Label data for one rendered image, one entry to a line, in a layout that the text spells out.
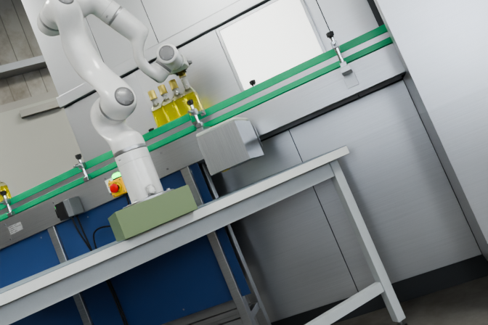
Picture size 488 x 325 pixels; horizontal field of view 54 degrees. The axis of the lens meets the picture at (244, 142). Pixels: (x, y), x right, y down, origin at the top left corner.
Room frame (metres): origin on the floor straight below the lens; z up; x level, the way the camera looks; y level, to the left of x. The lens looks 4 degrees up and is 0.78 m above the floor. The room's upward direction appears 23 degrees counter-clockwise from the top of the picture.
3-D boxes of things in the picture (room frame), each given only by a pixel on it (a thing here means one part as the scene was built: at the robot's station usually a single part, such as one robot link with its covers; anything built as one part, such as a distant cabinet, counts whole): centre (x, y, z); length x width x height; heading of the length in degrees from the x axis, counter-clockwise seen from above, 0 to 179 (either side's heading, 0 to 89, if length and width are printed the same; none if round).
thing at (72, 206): (2.15, 0.84, 0.96); 0.08 x 0.08 x 0.08; 75
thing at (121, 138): (1.73, 0.41, 1.14); 0.19 x 0.12 x 0.24; 40
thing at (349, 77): (1.86, -0.48, 1.07); 0.17 x 0.05 x 0.23; 165
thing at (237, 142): (1.93, 0.05, 0.92); 0.27 x 0.17 x 0.15; 165
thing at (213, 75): (2.25, -0.07, 1.32); 0.90 x 0.03 x 0.34; 75
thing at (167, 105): (2.19, 0.25, 1.16); 0.06 x 0.06 x 0.21; 75
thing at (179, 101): (2.18, 0.20, 1.16); 0.06 x 0.06 x 0.21; 75
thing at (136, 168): (1.70, 0.39, 0.93); 0.19 x 0.19 x 0.18
